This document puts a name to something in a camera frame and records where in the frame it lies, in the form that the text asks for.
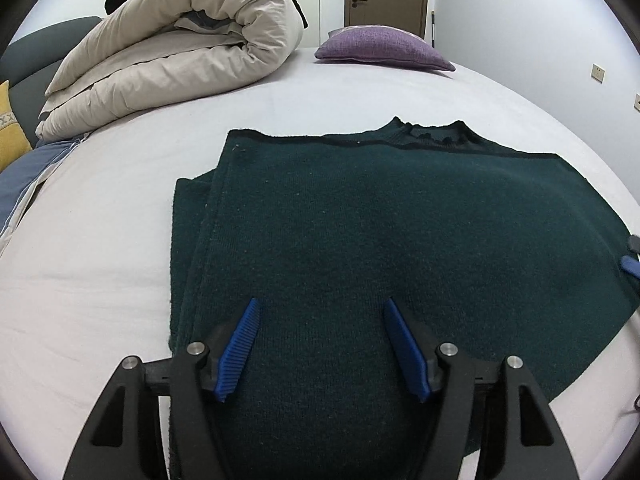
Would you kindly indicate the white wardrobe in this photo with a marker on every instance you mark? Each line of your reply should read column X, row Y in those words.
column 312, row 0

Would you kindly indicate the grey upholstered bed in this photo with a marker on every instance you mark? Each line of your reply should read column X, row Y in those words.
column 125, row 210

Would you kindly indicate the blue pillow with white trim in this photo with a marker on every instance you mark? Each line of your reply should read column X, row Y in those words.
column 20, row 180

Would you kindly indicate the purple cushion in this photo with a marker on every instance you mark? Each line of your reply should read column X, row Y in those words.
column 380, row 47

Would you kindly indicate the dark green knit sweater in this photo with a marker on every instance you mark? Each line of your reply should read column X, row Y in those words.
column 375, row 220

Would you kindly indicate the yellow cushion with patterned band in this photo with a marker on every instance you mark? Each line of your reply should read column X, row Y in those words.
column 10, row 145

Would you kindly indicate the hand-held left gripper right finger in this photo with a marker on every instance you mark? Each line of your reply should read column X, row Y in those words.
column 405, row 350

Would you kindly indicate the beige folded duvet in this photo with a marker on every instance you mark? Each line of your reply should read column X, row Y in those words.
column 150, row 60

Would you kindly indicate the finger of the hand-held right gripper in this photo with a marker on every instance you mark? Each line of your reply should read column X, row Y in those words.
column 635, row 243
column 631, row 266

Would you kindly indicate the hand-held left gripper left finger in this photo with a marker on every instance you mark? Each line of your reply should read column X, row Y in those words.
column 237, row 355

